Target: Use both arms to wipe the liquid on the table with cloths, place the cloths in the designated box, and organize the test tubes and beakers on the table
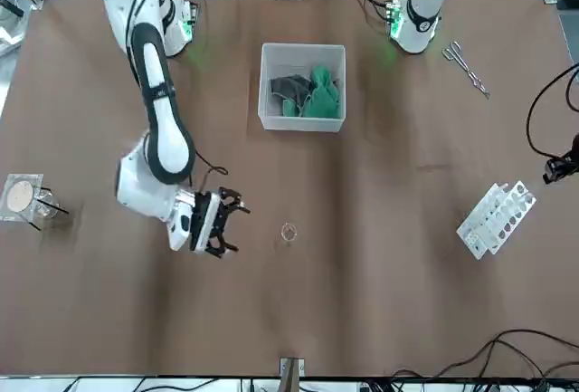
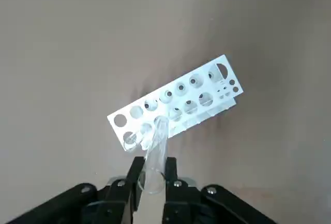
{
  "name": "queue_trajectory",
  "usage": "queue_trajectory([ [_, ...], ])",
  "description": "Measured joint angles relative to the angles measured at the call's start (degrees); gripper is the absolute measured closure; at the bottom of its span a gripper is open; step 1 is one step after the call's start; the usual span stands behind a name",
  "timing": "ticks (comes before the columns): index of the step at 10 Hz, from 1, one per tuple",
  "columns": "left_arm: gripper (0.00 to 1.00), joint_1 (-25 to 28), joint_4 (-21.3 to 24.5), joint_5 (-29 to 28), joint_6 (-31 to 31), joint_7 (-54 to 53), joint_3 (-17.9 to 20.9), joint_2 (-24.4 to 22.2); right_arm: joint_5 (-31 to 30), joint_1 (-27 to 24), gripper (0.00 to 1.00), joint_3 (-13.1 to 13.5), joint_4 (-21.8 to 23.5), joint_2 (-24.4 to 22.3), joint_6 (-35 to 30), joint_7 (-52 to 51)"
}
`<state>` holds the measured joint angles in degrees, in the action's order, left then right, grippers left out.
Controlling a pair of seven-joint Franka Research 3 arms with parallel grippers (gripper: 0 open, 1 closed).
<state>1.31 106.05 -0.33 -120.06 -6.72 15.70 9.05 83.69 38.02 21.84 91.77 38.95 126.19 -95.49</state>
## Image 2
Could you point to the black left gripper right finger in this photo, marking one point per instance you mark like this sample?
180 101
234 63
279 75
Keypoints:
181 200

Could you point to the clear glass test tube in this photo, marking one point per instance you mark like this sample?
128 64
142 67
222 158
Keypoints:
155 162

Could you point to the white test tube rack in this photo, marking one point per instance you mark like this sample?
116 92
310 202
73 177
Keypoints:
144 117

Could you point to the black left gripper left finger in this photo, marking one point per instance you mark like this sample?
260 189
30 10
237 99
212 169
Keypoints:
113 200

